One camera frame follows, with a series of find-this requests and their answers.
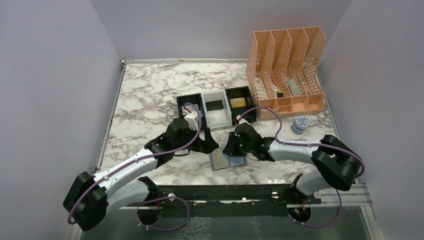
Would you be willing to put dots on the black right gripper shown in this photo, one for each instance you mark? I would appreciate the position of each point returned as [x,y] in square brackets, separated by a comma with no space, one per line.
[230,149]

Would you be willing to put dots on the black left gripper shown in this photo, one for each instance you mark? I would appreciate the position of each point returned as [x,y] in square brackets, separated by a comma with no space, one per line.
[205,146]

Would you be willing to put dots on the gold card from holder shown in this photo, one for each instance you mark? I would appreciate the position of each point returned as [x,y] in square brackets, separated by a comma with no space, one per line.
[220,160]

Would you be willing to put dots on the grey card holder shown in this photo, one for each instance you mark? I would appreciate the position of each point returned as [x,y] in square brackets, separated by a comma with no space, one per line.
[235,161]

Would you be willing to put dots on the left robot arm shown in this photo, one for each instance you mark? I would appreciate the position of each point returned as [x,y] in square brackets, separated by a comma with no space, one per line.
[91,197]

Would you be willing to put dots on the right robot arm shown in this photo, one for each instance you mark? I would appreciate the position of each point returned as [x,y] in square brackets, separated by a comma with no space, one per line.
[336,165]

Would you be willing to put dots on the black card in white bin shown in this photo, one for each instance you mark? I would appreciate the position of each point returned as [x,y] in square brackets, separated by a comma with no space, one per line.
[214,105]

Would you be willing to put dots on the white middle bin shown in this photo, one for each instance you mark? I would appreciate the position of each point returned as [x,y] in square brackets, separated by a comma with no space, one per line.
[219,118]

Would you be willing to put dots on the black left bin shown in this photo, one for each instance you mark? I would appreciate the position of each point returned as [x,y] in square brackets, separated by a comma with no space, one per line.
[191,102]

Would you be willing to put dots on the black bin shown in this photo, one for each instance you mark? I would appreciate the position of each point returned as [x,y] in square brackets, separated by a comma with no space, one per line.
[191,102]
[237,92]

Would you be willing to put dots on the black right bin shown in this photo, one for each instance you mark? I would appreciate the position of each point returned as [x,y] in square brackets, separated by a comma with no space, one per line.
[237,92]

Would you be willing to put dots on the white item in organizer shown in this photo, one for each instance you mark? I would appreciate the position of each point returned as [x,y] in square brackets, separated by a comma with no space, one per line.
[260,88]

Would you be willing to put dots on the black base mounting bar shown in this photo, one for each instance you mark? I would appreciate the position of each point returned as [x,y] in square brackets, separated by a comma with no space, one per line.
[221,201]

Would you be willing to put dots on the black yellow marker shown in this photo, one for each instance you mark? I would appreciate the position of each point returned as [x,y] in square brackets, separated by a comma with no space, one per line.
[279,94]

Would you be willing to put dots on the blue white tape roll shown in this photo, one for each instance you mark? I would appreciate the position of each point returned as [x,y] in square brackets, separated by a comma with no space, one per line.
[300,124]

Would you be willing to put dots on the grey item in organizer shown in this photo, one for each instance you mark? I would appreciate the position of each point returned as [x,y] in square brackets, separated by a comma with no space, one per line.
[294,88]

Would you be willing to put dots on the peach file organizer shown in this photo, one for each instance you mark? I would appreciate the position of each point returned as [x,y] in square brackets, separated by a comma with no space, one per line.
[278,55]

